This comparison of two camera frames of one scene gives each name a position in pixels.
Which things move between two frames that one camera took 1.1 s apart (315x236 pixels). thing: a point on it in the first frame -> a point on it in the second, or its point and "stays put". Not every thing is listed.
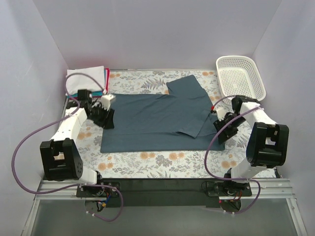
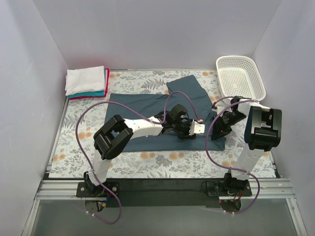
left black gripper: x=103 y=116 -> x=184 y=130
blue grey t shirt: x=178 y=121 stays put
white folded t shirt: x=92 y=79 stays put
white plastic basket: x=238 y=75 stays put
